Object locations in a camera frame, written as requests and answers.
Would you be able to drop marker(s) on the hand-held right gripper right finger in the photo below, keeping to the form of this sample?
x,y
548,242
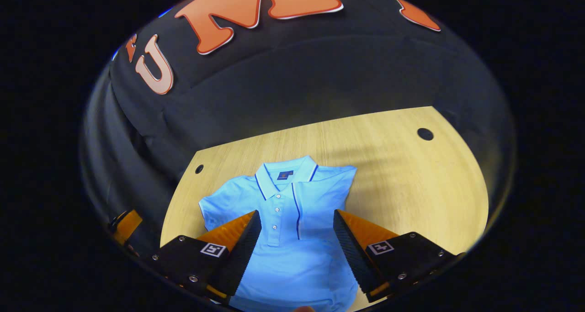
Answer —
x,y
352,257

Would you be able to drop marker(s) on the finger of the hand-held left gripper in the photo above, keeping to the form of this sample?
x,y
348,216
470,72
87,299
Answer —
x,y
128,224

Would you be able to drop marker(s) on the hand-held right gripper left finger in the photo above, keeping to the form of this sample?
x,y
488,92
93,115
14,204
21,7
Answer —
x,y
244,252

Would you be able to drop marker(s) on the light blue polo T-shirt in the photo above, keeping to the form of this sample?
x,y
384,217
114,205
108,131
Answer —
x,y
292,261

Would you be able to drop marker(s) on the round black table grommet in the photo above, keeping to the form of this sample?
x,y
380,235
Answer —
x,y
199,169
425,134

